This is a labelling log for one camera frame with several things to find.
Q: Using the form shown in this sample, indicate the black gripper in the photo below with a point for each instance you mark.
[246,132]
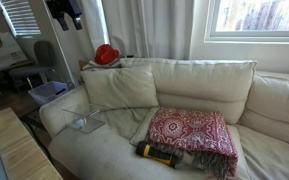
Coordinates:
[62,7]

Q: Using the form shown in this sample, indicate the small cream pillow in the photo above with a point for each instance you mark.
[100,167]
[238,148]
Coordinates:
[119,87]

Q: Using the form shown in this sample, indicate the cream fabric couch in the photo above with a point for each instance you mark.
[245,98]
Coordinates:
[94,155]

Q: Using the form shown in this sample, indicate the red patterned fringed blanket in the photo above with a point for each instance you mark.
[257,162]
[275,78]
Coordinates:
[190,131]

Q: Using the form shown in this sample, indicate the thin white pole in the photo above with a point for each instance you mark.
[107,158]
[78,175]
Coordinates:
[60,46]

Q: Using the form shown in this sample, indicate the grey office chair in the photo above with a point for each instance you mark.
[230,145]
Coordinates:
[44,55]

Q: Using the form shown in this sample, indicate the grey white striped cloth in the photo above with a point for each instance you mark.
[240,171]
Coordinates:
[90,65]

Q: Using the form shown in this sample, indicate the red plastic hat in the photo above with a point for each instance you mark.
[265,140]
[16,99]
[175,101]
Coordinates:
[105,54]

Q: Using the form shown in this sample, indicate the white window blind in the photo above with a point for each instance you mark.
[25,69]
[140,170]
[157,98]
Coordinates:
[20,16]

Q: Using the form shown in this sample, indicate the lavender plastic bin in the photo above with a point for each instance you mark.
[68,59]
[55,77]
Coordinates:
[45,91]

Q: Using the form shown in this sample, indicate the white paper bag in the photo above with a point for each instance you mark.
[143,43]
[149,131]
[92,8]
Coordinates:
[0,51]

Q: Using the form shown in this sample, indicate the white curtain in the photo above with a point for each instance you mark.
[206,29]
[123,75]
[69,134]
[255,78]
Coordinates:
[150,26]

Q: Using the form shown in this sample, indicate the clear plastic box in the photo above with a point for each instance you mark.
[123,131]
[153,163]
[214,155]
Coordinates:
[84,118]

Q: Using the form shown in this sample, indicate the light wooden table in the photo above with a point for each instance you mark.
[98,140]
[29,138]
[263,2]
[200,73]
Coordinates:
[20,150]

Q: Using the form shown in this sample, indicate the wide cream back cushion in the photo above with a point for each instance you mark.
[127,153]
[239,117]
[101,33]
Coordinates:
[204,83]

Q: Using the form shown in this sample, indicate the yellow and black flashlight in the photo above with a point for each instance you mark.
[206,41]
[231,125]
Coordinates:
[152,153]

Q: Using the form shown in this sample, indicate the plump cream back cushion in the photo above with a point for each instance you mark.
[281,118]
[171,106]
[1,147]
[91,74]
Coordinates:
[277,106]

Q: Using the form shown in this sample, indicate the white window frame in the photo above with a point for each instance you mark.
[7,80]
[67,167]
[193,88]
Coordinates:
[250,36]

